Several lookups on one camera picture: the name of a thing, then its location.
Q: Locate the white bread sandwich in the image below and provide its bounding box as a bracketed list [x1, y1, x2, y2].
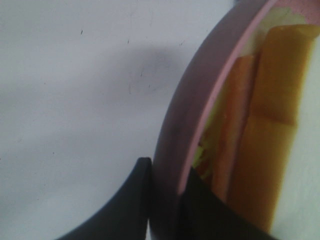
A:
[192, 0, 320, 240]

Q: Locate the pink round plate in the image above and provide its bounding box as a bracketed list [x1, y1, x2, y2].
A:
[151, 0, 320, 198]

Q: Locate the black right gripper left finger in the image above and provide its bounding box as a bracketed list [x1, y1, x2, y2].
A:
[60, 157, 152, 240]

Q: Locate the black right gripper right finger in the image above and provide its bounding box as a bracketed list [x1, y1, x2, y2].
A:
[175, 168, 274, 240]

